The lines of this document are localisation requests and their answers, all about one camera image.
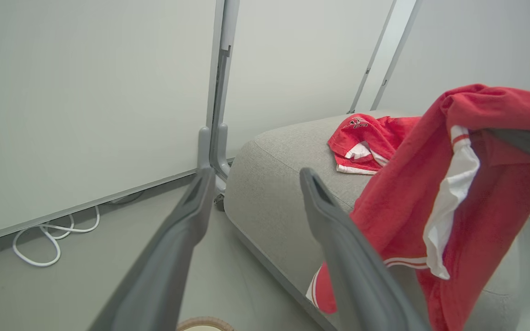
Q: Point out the white partition panel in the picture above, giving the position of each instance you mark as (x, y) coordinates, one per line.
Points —
(292, 69)
(476, 46)
(85, 92)

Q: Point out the grey fabric sofa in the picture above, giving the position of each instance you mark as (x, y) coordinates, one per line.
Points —
(274, 184)

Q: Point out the red printed garment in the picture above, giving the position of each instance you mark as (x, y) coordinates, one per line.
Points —
(375, 138)

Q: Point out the grey partition foot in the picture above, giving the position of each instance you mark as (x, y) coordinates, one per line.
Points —
(204, 147)
(222, 154)

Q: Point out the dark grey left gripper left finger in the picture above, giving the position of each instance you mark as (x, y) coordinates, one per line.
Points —
(164, 266)

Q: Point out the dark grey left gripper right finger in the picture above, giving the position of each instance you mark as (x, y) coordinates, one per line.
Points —
(352, 271)

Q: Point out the cream plastic laundry basket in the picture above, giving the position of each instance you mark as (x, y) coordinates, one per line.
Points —
(205, 324)

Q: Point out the red garment white stripes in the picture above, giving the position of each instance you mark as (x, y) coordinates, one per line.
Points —
(499, 216)

